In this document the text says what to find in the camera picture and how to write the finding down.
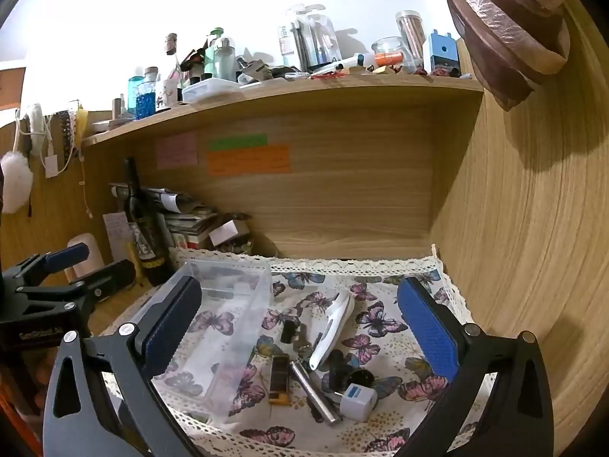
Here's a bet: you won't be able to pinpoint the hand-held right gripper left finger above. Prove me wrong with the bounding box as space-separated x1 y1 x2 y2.
43 273 205 457

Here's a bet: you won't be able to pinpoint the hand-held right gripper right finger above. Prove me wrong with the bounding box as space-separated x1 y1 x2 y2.
392 276 555 457

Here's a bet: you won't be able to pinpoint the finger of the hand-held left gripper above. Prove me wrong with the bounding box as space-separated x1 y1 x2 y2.
14 242 91 286
71 259 137 305

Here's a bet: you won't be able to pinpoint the clear plastic box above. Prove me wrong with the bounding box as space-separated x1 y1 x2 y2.
132 259 274 403

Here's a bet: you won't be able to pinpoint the black amber perfume bottle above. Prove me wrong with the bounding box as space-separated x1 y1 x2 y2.
269 353 292 406

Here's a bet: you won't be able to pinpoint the cream mug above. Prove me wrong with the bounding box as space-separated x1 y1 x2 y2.
64 233 105 284

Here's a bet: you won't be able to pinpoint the white paper note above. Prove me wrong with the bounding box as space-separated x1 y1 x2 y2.
103 213 131 264

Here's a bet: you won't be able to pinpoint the dark wine bottle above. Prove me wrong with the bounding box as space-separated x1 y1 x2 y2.
123 157 173 286

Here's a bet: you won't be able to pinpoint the butterfly printed lace cloth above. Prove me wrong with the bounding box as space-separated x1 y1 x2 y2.
97 243 496 457

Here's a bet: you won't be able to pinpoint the white hanging tag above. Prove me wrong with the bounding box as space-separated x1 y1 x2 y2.
45 152 67 179

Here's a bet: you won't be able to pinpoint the white fluffy pompom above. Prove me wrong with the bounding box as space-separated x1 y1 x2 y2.
0 151 34 214

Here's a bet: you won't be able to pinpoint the stack of books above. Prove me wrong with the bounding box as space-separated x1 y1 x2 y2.
109 182 253 251

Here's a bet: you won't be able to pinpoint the black cylinder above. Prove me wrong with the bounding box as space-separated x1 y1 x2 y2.
328 350 350 391

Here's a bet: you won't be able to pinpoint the white plastic handheld device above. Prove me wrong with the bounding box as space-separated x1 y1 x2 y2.
308 292 356 372

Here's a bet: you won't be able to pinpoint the small white box blue label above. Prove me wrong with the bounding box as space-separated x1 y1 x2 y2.
339 383 379 422

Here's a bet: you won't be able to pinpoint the small white cardboard box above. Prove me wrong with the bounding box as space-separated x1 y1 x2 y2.
208 221 239 246

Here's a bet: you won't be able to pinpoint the lace ribbon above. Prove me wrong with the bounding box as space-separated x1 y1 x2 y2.
56 109 79 158

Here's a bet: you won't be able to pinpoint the silver metal tube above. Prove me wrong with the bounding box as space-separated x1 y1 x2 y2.
290 361 343 425

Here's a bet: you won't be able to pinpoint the pink sticky note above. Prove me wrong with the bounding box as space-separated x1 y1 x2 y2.
157 132 198 169

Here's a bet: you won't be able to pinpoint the blue liquid bottle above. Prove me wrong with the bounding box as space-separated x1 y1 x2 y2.
128 67 157 120

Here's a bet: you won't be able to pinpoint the orange sticky note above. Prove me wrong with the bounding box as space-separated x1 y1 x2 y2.
207 145 291 175

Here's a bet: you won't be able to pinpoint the green sticky note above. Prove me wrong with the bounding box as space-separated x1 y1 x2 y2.
209 134 268 150

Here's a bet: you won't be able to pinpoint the white printed cup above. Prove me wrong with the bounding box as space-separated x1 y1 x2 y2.
156 78 180 110

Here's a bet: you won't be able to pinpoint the clear flat plastic case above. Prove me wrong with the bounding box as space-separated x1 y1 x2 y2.
182 78 242 104

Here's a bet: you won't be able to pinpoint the clear frosted bottle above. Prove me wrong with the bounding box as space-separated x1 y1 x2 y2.
215 38 237 81

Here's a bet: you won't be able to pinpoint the green spray bottle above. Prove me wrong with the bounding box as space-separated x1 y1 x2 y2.
206 27 224 81

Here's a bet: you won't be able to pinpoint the silver metal tool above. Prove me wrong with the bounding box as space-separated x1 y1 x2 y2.
237 57 274 84

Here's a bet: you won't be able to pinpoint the blue plastic box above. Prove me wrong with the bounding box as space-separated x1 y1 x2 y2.
428 31 458 76

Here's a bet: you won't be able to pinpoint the white tube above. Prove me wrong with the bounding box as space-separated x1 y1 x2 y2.
340 54 376 70

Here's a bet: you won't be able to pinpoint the glass jar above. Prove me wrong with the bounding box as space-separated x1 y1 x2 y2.
371 37 405 58

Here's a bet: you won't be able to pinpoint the clear canister brown sticks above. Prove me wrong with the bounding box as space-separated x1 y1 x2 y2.
396 10 426 72

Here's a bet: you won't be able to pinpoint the clear blister pack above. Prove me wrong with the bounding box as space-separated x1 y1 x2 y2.
278 4 343 72

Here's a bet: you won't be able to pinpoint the brown bag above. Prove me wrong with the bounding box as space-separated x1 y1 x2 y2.
440 0 572 112

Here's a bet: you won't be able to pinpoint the thin beaded cord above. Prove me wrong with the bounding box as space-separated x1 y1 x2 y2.
80 150 93 218

